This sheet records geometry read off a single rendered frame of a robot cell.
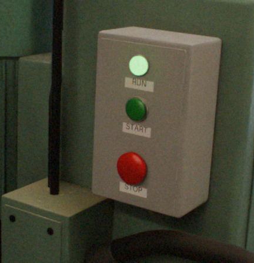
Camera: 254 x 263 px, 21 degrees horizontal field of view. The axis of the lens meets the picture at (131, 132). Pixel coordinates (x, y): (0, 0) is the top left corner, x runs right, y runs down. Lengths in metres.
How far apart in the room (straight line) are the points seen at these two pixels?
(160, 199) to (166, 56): 0.13
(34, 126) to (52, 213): 0.18
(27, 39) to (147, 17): 0.23
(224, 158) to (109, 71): 0.14
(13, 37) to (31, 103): 0.09
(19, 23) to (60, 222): 0.28
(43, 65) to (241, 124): 0.27
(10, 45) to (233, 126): 0.33
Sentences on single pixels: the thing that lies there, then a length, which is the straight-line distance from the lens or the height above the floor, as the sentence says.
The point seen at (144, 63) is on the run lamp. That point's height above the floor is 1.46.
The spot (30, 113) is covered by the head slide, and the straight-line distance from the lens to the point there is 0.84.
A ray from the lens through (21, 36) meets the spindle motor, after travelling 0.86.
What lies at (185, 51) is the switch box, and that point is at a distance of 0.59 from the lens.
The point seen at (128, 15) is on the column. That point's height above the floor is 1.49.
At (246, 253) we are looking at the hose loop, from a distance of 0.64.
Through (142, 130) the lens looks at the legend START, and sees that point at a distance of 0.63.
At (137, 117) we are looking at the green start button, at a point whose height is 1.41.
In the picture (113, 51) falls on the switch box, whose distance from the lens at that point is 0.63.
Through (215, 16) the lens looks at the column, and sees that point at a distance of 0.64.
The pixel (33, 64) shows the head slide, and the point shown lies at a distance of 0.83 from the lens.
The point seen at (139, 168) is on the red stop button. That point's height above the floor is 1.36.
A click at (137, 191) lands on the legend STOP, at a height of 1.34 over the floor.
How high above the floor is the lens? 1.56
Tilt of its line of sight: 16 degrees down
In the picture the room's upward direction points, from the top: 3 degrees clockwise
